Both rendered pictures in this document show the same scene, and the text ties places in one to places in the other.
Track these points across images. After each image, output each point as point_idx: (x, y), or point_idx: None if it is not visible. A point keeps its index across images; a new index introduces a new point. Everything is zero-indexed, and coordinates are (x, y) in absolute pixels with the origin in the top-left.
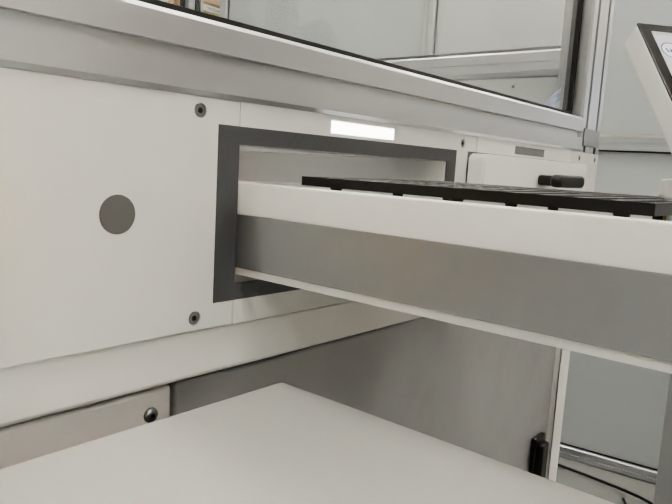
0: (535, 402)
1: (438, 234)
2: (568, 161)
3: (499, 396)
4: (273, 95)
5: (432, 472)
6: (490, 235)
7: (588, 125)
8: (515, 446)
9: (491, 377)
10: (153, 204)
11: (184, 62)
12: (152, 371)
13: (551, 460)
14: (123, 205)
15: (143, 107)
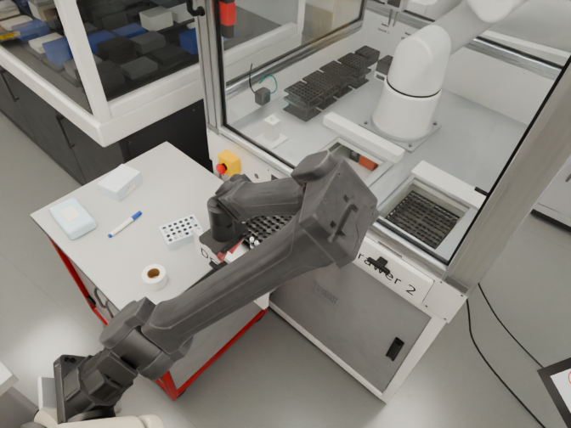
0: (400, 329)
1: None
2: (427, 275)
3: (373, 302)
4: (280, 175)
5: None
6: None
7: (454, 277)
8: (383, 326)
9: (368, 292)
10: (261, 177)
11: (264, 162)
12: None
13: (408, 357)
14: (257, 175)
15: (259, 165)
